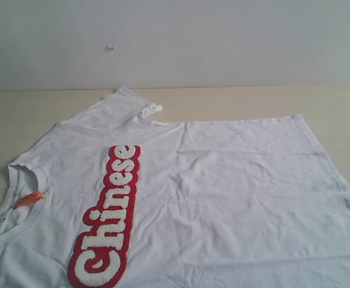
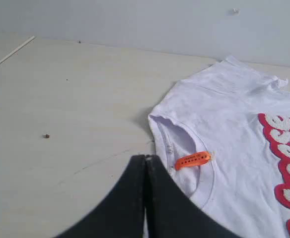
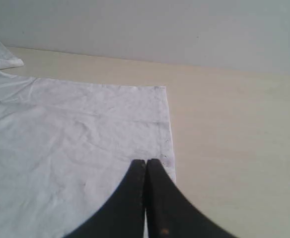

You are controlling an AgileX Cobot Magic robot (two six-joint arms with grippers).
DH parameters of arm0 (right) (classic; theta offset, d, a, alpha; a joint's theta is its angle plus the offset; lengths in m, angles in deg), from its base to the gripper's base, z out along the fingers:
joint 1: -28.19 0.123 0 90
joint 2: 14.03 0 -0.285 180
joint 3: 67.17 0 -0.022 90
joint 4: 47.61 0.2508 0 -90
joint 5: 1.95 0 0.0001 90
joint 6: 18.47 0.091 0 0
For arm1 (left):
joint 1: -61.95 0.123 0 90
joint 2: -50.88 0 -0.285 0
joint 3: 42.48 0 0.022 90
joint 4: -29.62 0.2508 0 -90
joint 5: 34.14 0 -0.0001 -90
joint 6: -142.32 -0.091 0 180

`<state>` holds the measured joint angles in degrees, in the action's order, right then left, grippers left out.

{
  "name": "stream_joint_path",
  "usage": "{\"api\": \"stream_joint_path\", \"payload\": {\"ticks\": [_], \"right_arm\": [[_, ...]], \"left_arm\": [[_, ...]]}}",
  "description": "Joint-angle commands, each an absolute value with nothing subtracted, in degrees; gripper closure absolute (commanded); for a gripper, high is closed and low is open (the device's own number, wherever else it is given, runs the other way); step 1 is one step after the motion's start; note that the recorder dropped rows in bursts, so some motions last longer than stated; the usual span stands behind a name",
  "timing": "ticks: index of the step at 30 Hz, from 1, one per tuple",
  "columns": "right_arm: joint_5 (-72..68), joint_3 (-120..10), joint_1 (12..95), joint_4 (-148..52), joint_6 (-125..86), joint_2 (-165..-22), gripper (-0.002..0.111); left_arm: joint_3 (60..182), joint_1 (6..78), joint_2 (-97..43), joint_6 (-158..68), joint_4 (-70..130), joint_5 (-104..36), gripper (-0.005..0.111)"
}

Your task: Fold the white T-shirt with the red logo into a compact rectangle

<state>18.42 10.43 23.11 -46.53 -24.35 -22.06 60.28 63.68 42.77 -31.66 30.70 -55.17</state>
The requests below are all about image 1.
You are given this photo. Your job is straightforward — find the white t-shirt red Chinese patch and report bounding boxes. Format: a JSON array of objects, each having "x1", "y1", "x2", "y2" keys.
[{"x1": 0, "y1": 88, "x2": 350, "y2": 287}]

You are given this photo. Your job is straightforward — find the orange neck label tag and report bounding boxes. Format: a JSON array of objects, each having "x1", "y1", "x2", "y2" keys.
[{"x1": 12, "y1": 191, "x2": 47, "y2": 210}]

